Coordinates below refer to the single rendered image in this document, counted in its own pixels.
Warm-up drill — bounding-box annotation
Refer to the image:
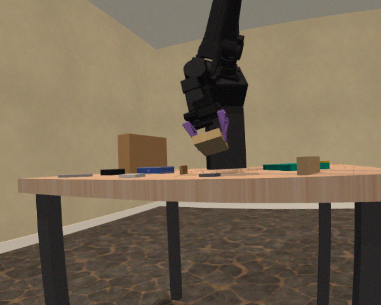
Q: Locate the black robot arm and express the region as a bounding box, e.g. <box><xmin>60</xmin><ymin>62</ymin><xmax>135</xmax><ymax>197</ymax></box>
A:
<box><xmin>181</xmin><ymin>0</ymin><xmax>244</xmax><ymax>112</ymax></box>

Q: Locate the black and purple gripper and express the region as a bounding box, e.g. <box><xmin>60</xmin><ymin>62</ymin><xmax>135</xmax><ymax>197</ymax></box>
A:
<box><xmin>183</xmin><ymin>102</ymin><xmax>229</xmax><ymax>142</ymax></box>

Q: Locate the blue and white flat box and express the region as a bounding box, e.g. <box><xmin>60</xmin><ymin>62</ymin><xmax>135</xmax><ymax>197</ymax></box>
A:
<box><xmin>137</xmin><ymin>166</ymin><xmax>174</xmax><ymax>174</ymax></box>

